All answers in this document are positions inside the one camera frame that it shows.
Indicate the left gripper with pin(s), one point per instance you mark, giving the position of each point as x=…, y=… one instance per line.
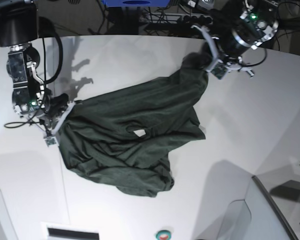
x=231, y=46

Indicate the grey monitor edge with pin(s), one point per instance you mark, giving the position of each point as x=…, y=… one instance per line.
x=284, y=196

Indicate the blue box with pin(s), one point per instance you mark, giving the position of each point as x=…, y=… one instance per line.
x=135, y=3

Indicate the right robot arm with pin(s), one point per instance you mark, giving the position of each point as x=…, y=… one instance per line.
x=31, y=97

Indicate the grey power strip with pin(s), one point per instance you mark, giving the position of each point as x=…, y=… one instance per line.
x=195, y=19

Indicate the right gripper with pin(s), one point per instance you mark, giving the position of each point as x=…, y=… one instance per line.
x=56, y=107

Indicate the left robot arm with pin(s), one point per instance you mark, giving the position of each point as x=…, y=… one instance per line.
x=244, y=25

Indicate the red green emergency button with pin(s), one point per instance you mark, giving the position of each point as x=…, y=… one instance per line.
x=163, y=235

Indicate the dark green t-shirt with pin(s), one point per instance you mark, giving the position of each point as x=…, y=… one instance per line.
x=123, y=138

